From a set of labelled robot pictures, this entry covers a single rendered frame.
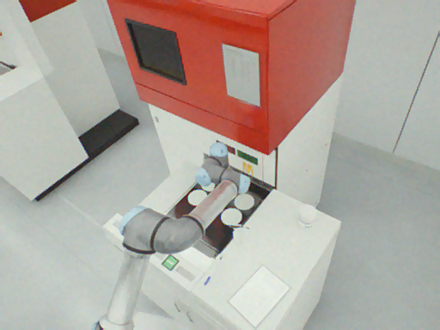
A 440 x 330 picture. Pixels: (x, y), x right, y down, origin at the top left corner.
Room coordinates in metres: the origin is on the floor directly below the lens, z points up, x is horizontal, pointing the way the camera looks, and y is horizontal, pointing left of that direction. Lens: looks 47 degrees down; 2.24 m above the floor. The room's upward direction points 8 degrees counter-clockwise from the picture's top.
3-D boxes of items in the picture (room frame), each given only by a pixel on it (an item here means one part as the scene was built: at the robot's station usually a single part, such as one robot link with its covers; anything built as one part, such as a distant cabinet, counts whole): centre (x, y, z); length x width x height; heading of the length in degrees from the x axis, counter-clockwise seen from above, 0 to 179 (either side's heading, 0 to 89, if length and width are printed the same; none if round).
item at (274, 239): (0.68, -0.14, 0.89); 0.62 x 0.35 x 0.14; 137
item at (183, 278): (0.79, 0.37, 0.89); 0.55 x 0.09 x 0.14; 47
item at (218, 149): (1.04, 0.02, 1.22); 0.09 x 0.08 x 0.11; 146
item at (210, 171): (0.95, 0.06, 1.22); 0.11 x 0.11 x 0.08; 56
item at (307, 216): (0.80, -0.32, 1.01); 0.07 x 0.07 x 0.10
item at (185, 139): (1.31, 0.07, 1.02); 0.82 x 0.03 x 0.40; 47
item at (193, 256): (0.80, 0.25, 0.87); 0.36 x 0.08 x 0.03; 47
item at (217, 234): (1.01, 0.08, 0.90); 0.34 x 0.34 x 0.01; 47
